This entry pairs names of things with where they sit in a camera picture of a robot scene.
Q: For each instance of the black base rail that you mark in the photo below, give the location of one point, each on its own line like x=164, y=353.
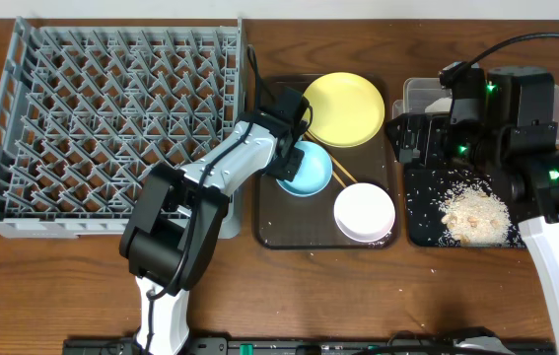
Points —
x=401, y=342

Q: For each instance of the white napkin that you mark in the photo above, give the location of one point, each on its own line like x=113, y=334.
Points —
x=441, y=105

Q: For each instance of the food scraps pile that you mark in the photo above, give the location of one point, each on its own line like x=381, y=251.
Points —
x=474, y=216

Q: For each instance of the grey plastic dishwasher rack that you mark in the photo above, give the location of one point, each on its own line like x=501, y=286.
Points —
x=87, y=112

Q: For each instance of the wooden chopstick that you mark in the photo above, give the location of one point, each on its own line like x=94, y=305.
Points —
x=339, y=179
x=334, y=161

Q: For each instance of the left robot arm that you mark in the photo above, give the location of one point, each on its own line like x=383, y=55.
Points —
x=174, y=227

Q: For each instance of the clear plastic bin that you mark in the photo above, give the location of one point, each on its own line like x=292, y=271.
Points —
x=418, y=93

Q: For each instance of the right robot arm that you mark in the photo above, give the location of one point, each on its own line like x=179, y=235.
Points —
x=500, y=123

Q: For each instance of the light blue bowl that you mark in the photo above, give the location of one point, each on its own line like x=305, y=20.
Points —
x=314, y=173

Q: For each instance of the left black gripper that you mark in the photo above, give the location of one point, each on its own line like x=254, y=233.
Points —
x=292, y=165

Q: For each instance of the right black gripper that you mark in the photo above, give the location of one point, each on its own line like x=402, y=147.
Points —
x=433, y=129

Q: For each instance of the dark brown serving tray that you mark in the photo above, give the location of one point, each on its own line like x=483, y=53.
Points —
x=285, y=221

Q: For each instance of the yellow plate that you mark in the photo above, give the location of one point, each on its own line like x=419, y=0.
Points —
x=348, y=109

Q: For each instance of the black waste tray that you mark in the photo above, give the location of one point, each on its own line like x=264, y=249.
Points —
x=422, y=194

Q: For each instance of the white bowl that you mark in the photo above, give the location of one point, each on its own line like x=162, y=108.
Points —
x=364, y=212

